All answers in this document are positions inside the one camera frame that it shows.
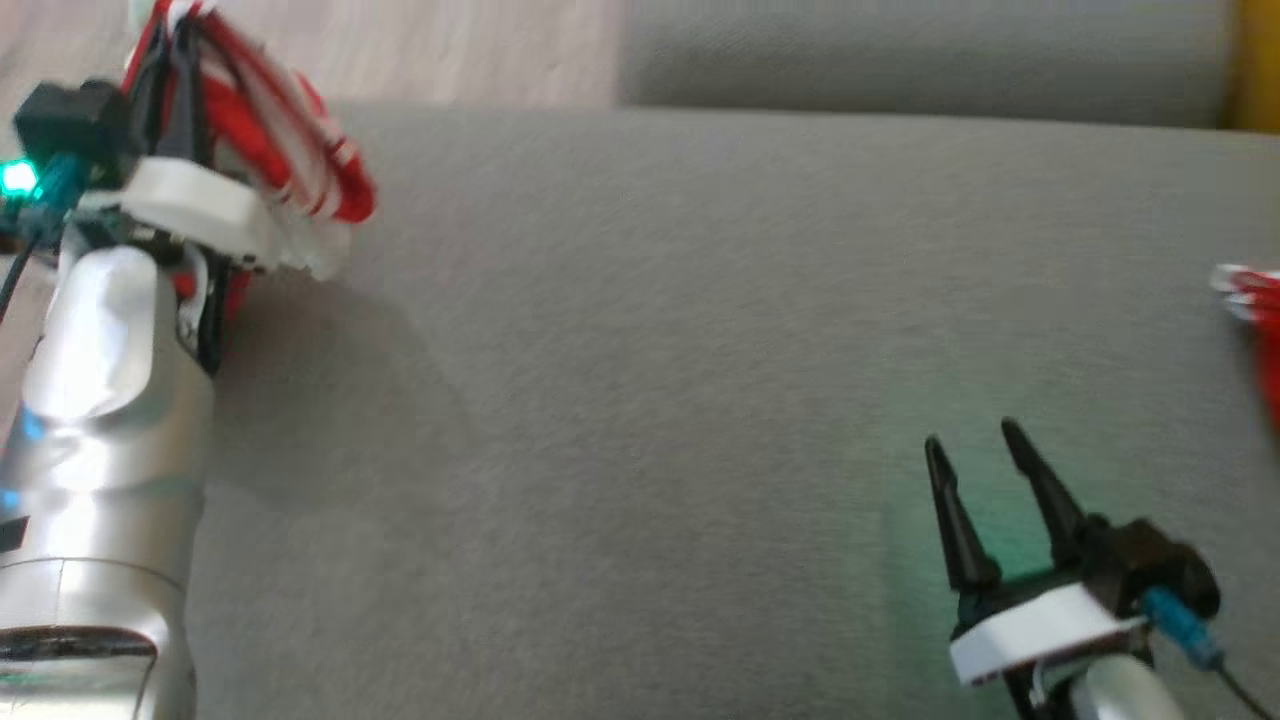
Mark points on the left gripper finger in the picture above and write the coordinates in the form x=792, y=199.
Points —
x=192, y=100
x=148, y=110

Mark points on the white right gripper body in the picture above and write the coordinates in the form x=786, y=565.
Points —
x=1040, y=630

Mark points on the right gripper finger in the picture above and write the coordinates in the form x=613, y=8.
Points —
x=962, y=530
x=1050, y=500

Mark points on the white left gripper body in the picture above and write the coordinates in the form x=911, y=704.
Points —
x=200, y=205

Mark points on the red garment with white stripes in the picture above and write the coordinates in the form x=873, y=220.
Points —
x=290, y=150

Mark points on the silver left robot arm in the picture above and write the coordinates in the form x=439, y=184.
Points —
x=100, y=430

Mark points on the crumpled red white garment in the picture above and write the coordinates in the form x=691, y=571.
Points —
x=1262, y=320

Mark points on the grey sofa seat cushion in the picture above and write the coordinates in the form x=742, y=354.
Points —
x=650, y=400

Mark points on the grey sofa back cushion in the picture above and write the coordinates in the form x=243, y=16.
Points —
x=900, y=55

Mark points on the yellow pillow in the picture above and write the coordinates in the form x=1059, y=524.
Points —
x=1258, y=60

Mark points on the blue left camera plug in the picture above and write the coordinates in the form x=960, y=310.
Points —
x=62, y=185

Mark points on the blue camera plug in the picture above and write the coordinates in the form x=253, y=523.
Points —
x=1185, y=628
x=62, y=185

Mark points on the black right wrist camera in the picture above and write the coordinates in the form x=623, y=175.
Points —
x=1150, y=560

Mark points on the blue right camera plug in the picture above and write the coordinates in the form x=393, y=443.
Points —
x=1185, y=628

